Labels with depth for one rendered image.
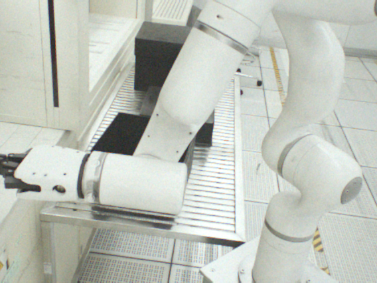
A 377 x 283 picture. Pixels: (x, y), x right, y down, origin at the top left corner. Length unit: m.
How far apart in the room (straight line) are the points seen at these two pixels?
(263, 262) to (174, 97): 0.60
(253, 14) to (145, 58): 1.44
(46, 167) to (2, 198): 0.55
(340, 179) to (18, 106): 1.06
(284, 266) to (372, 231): 1.76
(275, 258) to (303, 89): 0.44
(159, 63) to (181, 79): 1.41
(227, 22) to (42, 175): 0.36
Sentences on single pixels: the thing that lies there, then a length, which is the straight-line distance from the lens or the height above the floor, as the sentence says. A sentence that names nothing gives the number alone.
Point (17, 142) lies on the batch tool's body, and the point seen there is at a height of 0.87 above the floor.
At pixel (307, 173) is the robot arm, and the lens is 0.96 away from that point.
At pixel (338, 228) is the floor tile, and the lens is 2.78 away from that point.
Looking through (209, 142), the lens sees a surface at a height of 0.78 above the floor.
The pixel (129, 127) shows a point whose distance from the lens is 1.57.
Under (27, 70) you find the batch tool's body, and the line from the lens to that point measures 1.53.
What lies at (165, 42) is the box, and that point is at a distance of 2.04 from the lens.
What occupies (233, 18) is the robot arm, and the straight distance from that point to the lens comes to 0.66.
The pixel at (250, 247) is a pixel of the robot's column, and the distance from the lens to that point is 1.32.
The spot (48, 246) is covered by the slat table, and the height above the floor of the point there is 0.63.
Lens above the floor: 1.63
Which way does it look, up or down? 30 degrees down
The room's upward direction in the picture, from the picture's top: 7 degrees clockwise
